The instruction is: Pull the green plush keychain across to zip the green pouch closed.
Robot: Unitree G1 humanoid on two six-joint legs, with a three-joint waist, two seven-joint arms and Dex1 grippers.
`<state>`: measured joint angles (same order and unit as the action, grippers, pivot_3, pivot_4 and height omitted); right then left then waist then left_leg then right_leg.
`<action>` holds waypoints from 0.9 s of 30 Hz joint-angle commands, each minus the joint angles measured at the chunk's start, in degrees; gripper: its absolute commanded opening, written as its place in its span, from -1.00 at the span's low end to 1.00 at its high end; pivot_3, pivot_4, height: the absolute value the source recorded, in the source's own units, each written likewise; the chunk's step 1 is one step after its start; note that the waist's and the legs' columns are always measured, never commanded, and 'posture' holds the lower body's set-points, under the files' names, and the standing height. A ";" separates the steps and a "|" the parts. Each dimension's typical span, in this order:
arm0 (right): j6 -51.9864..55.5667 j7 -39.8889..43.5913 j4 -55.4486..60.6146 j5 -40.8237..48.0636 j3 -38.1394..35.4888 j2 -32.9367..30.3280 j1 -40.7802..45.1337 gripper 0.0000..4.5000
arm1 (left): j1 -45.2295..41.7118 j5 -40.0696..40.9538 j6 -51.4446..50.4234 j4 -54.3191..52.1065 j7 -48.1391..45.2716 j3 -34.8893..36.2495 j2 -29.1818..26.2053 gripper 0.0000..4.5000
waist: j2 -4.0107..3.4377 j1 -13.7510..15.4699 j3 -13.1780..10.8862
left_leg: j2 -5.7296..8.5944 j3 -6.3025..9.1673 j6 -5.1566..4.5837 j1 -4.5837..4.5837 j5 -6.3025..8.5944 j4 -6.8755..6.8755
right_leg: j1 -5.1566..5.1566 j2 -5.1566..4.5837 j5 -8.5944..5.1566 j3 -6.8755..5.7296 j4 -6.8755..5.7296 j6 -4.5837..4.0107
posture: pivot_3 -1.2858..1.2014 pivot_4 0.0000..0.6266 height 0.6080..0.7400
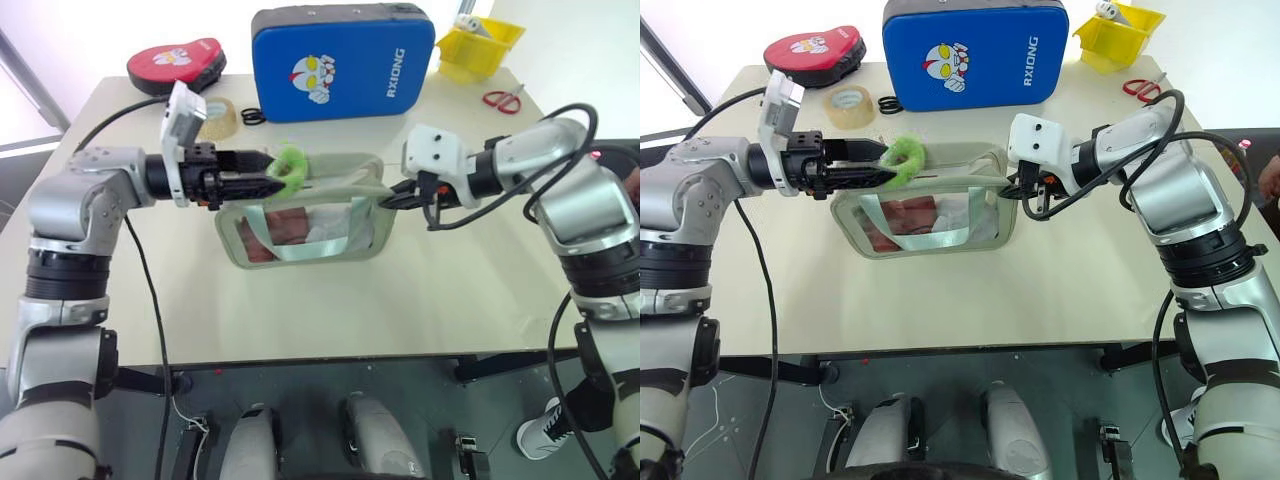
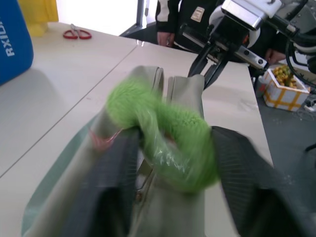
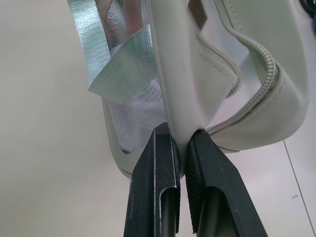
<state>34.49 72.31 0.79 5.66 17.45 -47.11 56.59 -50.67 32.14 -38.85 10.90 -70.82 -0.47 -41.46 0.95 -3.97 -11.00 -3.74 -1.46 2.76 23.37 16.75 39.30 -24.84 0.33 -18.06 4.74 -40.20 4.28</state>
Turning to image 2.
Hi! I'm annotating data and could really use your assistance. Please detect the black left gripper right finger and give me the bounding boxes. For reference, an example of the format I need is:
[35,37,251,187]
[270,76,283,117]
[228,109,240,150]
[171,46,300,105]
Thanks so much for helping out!
[211,125,316,237]

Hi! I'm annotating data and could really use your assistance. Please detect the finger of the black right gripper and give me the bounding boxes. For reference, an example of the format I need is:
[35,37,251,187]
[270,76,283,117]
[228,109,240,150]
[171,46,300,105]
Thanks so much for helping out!
[203,60,228,90]
[188,43,213,78]

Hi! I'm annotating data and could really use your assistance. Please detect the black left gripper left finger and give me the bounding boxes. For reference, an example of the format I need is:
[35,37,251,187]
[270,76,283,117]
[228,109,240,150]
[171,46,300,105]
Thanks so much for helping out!
[60,130,140,237]

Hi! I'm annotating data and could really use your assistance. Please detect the pale green zip pouch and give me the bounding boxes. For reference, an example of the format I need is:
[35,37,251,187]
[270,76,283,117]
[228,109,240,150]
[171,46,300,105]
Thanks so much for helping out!
[21,65,207,237]

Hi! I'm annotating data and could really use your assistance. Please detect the green plush keychain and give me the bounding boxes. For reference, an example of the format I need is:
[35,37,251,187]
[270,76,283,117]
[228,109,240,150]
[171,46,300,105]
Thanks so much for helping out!
[106,79,221,194]

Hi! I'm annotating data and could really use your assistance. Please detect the person's bare hand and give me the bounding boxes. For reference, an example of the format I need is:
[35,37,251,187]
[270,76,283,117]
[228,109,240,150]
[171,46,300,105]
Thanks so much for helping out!
[265,48,287,64]
[157,31,176,47]

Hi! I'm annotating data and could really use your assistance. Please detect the person in black jacket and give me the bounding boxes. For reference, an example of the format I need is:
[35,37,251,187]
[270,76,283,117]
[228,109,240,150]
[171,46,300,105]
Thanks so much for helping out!
[155,0,224,54]

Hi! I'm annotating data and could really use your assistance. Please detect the yellow fruit pile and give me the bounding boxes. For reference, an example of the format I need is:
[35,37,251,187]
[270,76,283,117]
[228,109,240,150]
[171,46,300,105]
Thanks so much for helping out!
[271,64,302,87]

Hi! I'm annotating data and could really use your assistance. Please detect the white foam box yellow tape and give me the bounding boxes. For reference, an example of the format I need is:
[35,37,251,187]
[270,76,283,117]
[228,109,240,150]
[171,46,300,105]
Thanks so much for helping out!
[262,68,311,112]

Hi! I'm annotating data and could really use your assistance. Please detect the yellow plastic object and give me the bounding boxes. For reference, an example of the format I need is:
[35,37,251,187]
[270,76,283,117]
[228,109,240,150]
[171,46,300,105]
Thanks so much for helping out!
[21,0,59,37]

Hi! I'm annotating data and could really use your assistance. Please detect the blue container with white lettering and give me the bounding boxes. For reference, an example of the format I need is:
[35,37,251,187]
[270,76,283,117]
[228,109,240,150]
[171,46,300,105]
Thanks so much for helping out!
[0,0,35,86]

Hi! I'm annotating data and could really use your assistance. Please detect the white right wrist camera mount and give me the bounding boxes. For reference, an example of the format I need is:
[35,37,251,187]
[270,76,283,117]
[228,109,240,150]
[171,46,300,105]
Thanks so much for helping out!
[209,0,282,49]

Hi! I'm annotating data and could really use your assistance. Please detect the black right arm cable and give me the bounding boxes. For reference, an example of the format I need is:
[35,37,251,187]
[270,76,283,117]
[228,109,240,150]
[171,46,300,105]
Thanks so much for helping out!
[284,39,316,91]

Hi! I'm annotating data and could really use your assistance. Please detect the grey metal post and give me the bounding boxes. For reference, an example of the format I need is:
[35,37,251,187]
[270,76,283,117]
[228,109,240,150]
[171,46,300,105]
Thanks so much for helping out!
[136,0,149,27]

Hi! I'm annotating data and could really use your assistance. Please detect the red-handled scissors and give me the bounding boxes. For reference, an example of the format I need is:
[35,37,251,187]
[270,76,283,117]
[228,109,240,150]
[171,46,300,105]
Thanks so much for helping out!
[62,23,92,40]

